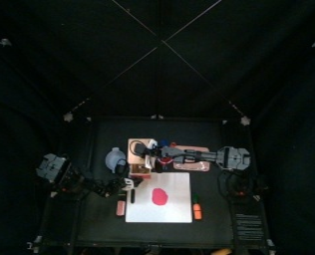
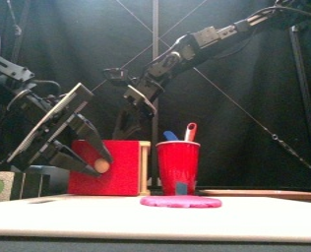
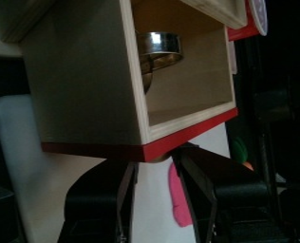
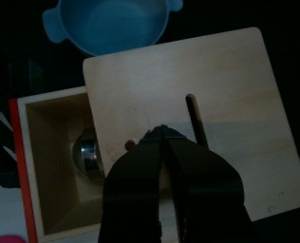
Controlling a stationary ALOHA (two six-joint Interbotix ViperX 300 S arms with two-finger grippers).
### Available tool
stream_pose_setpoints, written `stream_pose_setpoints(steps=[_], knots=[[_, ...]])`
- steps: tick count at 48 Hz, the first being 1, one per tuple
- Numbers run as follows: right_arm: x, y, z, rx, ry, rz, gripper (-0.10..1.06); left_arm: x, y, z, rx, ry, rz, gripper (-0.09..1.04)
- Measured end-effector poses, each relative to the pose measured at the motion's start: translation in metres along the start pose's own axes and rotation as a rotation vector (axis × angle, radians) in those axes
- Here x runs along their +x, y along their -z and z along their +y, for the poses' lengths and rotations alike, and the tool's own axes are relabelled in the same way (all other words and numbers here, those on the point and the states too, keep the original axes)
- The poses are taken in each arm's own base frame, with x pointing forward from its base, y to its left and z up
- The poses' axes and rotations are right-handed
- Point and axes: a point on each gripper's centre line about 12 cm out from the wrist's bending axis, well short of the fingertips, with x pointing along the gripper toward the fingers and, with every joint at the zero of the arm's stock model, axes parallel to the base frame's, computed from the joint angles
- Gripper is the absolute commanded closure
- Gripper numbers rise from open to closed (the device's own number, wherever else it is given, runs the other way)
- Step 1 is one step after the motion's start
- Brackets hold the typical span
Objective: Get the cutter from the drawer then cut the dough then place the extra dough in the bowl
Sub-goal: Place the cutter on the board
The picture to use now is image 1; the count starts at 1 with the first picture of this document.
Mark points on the wooden drawer with red front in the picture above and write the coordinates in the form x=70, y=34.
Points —
x=139, y=171

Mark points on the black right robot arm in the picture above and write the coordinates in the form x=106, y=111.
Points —
x=233, y=157

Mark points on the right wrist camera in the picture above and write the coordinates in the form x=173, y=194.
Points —
x=151, y=144

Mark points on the flat pink dough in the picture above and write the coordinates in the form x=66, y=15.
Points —
x=159, y=196

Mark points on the small rectangular toy block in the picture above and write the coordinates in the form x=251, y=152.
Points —
x=119, y=208

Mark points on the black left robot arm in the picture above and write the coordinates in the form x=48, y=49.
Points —
x=54, y=167

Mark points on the white cutting board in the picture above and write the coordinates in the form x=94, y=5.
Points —
x=173, y=199

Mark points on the yellow object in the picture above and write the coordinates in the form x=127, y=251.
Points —
x=222, y=251

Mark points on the orange toy carrot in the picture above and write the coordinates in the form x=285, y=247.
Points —
x=197, y=211

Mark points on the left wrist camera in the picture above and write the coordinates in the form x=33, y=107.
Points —
x=128, y=183

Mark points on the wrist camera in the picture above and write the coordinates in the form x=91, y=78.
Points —
x=128, y=183
x=151, y=144

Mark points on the wooden drawer cabinet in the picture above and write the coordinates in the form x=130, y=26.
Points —
x=131, y=161

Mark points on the metal frame bracket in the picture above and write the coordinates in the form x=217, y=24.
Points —
x=67, y=117
x=155, y=117
x=245, y=120

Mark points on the orange plastic utensil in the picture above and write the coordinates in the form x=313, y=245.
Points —
x=173, y=144

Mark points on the blue plastic utensil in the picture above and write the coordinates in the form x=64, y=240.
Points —
x=163, y=143

